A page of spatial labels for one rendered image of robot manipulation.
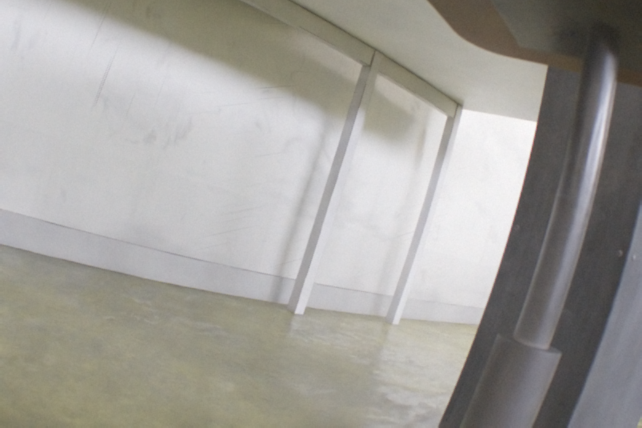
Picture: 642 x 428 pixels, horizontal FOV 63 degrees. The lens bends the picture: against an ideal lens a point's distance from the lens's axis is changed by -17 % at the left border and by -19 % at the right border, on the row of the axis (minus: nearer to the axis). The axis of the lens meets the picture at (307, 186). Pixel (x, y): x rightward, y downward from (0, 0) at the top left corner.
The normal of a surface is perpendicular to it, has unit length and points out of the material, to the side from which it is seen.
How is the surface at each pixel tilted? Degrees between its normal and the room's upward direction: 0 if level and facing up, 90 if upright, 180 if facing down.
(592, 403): 90
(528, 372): 90
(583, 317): 90
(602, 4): 180
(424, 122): 90
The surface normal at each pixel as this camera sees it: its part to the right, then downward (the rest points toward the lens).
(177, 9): 0.66, 0.19
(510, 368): -0.63, -0.22
